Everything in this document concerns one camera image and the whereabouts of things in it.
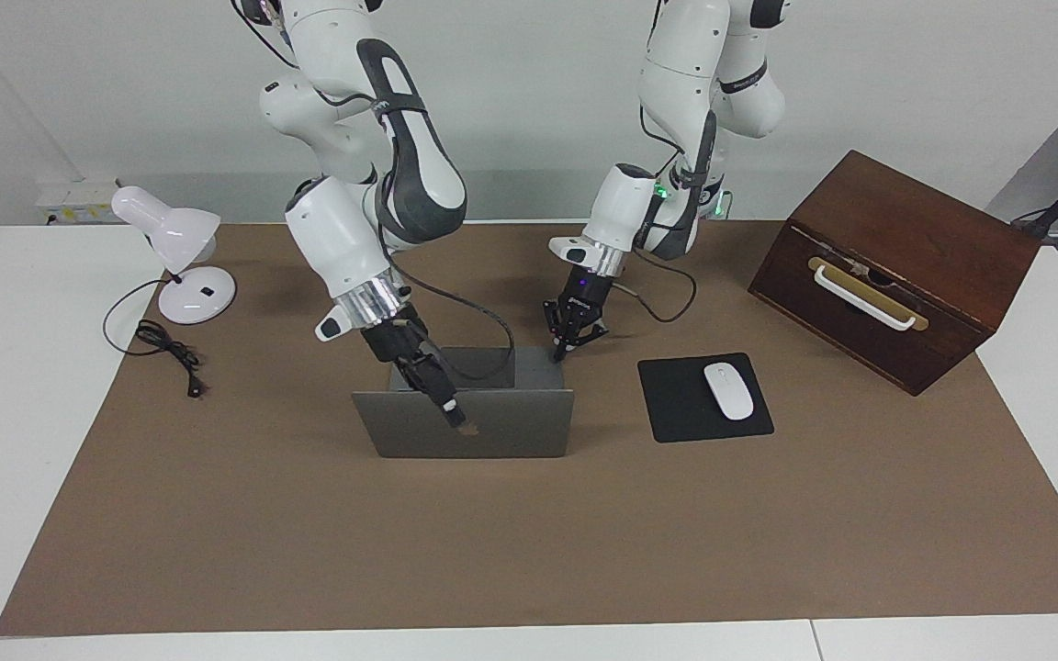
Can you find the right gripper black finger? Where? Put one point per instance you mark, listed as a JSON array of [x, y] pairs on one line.
[[423, 381], [444, 381]]

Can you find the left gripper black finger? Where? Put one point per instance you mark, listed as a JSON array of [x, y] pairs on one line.
[[589, 332], [556, 326]]

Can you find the dark brown wooden box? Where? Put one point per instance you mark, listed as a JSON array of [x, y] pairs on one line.
[[915, 220]]

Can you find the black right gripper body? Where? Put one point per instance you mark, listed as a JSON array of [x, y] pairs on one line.
[[396, 341]]

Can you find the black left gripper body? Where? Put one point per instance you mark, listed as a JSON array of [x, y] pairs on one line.
[[582, 292]]

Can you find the brown table mat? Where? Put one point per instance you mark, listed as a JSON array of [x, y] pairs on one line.
[[529, 542]]

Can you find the white wall power strip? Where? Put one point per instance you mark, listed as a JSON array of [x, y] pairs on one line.
[[79, 197]]

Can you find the black mouse pad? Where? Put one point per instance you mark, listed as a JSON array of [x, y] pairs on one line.
[[676, 404]]

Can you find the white computer mouse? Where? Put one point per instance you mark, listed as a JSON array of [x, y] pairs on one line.
[[729, 392]]

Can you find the white desk lamp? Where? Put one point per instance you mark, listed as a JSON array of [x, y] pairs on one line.
[[198, 298]]

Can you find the silver grey laptop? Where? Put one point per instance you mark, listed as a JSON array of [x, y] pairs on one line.
[[511, 427]]

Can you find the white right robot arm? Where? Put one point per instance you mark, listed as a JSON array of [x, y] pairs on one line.
[[336, 239]]

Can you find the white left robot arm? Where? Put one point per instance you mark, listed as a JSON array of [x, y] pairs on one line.
[[685, 64]]

